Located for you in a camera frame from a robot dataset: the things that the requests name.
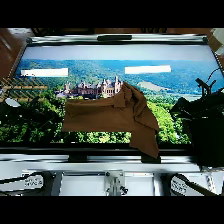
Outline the brown garment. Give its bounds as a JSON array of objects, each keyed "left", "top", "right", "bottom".
[{"left": 61, "top": 81, "right": 161, "bottom": 160}]

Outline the silver frame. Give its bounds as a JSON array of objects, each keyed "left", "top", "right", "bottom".
[{"left": 0, "top": 33, "right": 224, "bottom": 197}]

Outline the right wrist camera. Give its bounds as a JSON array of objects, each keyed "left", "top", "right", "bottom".
[{"left": 195, "top": 77, "right": 213, "bottom": 98}]

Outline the black cable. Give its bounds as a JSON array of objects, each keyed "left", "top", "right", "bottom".
[{"left": 206, "top": 67, "right": 224, "bottom": 84}]

